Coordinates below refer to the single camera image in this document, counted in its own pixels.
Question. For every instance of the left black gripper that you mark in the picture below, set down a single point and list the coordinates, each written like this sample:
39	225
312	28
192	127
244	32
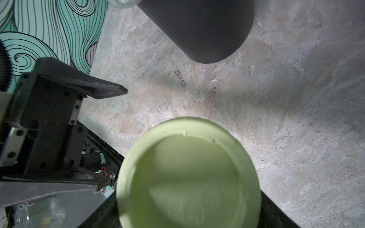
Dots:
45	150

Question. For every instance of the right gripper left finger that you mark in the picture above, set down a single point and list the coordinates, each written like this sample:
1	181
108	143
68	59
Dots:
106	216

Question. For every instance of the clear plastic bin liner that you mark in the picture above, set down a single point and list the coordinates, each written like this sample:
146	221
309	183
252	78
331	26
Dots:
124	4

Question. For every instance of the light green jar lid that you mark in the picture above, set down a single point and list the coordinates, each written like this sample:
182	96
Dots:
188	172

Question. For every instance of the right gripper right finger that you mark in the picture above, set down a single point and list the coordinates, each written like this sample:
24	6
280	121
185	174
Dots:
271	216

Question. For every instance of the black trash bin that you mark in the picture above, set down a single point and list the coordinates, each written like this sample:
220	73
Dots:
206	31

